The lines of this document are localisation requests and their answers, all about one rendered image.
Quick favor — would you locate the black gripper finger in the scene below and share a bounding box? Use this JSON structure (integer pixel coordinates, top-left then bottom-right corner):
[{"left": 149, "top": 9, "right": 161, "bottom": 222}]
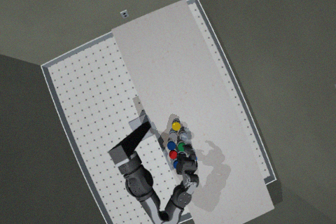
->
[
  {"left": 183, "top": 145, "right": 196, "bottom": 161},
  {"left": 176, "top": 153, "right": 186, "bottom": 162}
]

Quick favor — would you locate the red bottle cap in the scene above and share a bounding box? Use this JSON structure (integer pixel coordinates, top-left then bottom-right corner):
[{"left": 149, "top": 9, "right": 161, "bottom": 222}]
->
[{"left": 169, "top": 148, "right": 177, "bottom": 159}]

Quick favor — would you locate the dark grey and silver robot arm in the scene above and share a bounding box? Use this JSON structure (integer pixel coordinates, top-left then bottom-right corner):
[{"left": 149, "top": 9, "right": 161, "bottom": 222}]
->
[{"left": 116, "top": 151, "right": 200, "bottom": 224}]

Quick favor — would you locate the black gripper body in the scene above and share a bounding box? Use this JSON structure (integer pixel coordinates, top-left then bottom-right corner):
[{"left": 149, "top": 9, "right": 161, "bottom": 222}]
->
[{"left": 176, "top": 156, "right": 198, "bottom": 185}]

